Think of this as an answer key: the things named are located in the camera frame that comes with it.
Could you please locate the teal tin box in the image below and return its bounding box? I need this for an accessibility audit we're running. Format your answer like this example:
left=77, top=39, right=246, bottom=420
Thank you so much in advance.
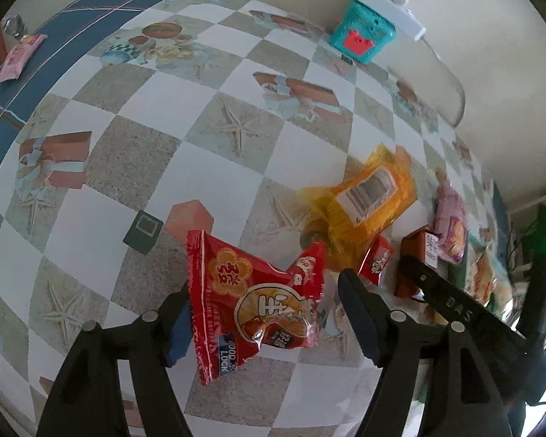
left=329, top=0, right=399, bottom=65

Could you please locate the large red snack packet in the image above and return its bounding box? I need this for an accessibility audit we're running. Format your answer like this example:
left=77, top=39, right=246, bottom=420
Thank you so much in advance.
left=186, top=230, right=323, bottom=387

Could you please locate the pink sachet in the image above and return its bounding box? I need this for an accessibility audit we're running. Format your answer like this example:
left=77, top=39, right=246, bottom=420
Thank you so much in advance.
left=0, top=34, right=49, bottom=85

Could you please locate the pink snack packet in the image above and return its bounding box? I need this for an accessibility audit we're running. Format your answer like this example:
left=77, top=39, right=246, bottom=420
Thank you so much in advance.
left=432, top=168, right=470, bottom=265

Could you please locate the white power cable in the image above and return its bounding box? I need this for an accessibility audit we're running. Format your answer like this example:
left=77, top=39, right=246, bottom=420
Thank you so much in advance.
left=419, top=35, right=467, bottom=127

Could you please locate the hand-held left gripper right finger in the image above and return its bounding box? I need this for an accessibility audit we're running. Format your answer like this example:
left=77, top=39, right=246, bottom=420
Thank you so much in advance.
left=337, top=269, right=513, bottom=437

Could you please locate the red white snack packet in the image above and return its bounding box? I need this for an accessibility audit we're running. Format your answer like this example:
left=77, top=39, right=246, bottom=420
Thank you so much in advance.
left=395, top=230, right=443, bottom=302

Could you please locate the orange snack packet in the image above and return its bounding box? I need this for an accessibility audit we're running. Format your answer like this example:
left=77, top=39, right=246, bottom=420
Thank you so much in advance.
left=299, top=143, right=418, bottom=258

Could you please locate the white power strip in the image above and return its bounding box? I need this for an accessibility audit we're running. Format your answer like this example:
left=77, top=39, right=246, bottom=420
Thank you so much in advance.
left=351, top=0, right=427, bottom=43

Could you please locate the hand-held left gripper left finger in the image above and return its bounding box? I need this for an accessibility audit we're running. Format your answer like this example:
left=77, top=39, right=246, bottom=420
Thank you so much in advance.
left=36, top=282, right=194, bottom=437

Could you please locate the small red snack packet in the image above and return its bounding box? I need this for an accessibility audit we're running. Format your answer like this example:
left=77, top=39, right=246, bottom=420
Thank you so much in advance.
left=359, top=234, right=396, bottom=286

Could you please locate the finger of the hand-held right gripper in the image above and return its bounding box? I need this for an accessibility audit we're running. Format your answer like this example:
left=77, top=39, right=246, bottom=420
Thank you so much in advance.
left=399, top=256, right=529, bottom=357

